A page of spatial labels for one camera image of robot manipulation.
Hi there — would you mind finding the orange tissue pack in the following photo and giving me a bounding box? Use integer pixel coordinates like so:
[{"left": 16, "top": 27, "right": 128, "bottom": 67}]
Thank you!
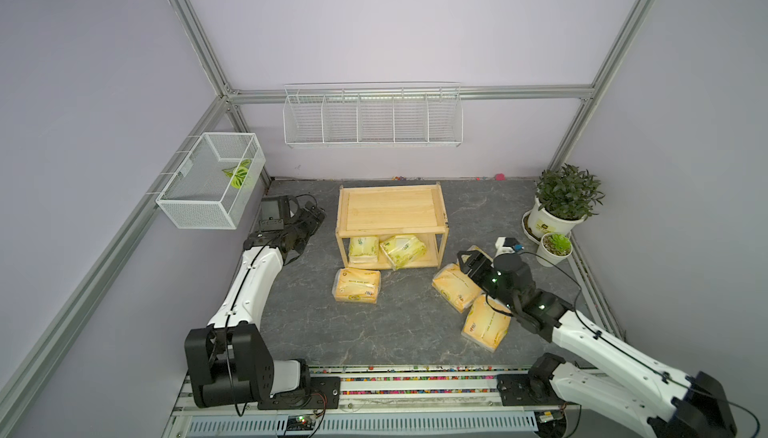
[
  {"left": 462, "top": 295, "right": 511, "bottom": 352},
  {"left": 432, "top": 263, "right": 482, "bottom": 313},
  {"left": 332, "top": 268, "right": 381, "bottom": 304}
]

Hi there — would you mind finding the green tissue pack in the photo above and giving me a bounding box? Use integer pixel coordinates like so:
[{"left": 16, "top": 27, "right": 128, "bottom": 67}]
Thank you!
[
  {"left": 468, "top": 245, "right": 493, "bottom": 261},
  {"left": 348, "top": 236, "right": 380, "bottom": 265},
  {"left": 380, "top": 234, "right": 427, "bottom": 270}
]

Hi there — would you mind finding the wooden two-tier shelf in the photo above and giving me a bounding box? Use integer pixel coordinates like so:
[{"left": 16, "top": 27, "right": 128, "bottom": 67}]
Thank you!
[{"left": 335, "top": 183, "right": 449, "bottom": 268}]

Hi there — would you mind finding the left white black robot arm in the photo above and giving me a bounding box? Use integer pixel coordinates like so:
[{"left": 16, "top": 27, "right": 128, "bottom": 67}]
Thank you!
[{"left": 184, "top": 194, "right": 326, "bottom": 413}]

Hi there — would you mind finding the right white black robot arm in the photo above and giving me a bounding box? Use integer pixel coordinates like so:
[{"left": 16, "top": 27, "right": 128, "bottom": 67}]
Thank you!
[{"left": 457, "top": 241, "right": 738, "bottom": 437}]

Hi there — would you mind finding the small potted succulent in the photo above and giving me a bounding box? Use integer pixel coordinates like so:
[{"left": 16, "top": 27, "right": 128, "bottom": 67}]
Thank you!
[{"left": 536, "top": 233, "right": 573, "bottom": 267}]

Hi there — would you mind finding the green leaf toy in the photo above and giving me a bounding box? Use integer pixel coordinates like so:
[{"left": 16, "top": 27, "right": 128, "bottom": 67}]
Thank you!
[{"left": 223, "top": 159, "right": 252, "bottom": 189}]

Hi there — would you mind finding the large potted green plant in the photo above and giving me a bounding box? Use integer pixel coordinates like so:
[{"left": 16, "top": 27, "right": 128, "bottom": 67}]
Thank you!
[{"left": 524, "top": 164, "right": 605, "bottom": 242}]

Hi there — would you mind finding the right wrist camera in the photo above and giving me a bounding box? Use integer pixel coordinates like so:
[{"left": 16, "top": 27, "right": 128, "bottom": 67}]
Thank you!
[{"left": 495, "top": 237, "right": 524, "bottom": 257}]

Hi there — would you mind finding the white wire side basket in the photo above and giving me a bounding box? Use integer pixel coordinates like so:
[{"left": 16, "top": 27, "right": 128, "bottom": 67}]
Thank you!
[{"left": 155, "top": 132, "right": 265, "bottom": 230}]

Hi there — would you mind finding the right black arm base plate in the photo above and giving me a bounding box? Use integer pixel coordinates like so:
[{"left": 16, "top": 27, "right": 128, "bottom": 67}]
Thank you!
[{"left": 497, "top": 373, "right": 566, "bottom": 408}]

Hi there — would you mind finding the long white wire wall basket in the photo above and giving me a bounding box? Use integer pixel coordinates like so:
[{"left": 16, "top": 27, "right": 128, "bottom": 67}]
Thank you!
[{"left": 282, "top": 82, "right": 464, "bottom": 147}]

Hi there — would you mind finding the aluminium front rail frame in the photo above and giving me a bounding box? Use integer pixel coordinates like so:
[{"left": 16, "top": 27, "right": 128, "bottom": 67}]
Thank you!
[{"left": 165, "top": 363, "right": 594, "bottom": 437}]

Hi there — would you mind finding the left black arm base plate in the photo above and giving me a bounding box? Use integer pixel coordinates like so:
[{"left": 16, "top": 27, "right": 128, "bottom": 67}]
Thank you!
[{"left": 257, "top": 375, "right": 341, "bottom": 411}]

